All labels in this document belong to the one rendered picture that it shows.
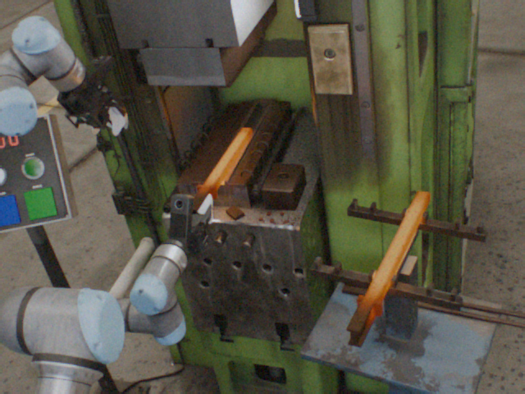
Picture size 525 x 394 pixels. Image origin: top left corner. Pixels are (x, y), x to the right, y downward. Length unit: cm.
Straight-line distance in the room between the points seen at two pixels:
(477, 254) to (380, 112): 138
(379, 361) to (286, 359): 54
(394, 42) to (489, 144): 208
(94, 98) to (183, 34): 25
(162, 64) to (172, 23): 11
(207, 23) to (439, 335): 87
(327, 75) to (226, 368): 103
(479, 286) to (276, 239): 127
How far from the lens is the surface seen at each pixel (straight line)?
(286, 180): 169
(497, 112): 386
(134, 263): 209
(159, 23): 153
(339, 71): 158
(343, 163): 174
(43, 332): 112
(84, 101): 140
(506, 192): 326
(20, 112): 117
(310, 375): 208
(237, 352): 209
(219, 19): 147
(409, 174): 173
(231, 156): 176
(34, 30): 129
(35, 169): 181
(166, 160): 193
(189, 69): 156
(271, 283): 180
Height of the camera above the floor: 195
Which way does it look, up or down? 36 degrees down
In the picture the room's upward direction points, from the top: 11 degrees counter-clockwise
